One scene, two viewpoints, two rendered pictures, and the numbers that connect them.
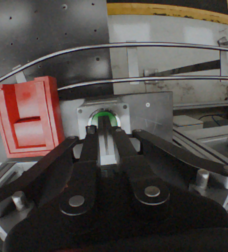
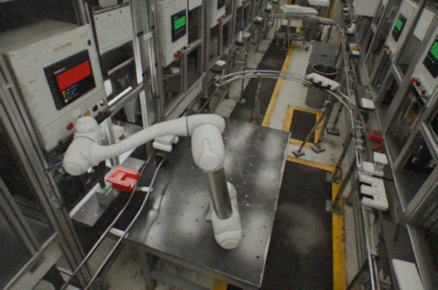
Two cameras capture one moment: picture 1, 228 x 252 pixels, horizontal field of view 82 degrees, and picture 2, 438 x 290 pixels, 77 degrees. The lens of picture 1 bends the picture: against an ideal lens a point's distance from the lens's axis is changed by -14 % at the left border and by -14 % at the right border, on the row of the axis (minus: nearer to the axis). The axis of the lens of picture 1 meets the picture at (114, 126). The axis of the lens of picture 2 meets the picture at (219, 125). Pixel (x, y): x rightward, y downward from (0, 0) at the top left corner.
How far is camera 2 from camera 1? 1.51 m
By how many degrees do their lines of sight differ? 56
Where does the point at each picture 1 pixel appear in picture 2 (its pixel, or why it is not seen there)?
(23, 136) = (120, 173)
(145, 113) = (93, 212)
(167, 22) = not seen: outside the picture
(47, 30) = (167, 216)
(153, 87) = not seen: outside the picture
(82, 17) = (162, 234)
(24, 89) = (133, 182)
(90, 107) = (109, 186)
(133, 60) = (117, 232)
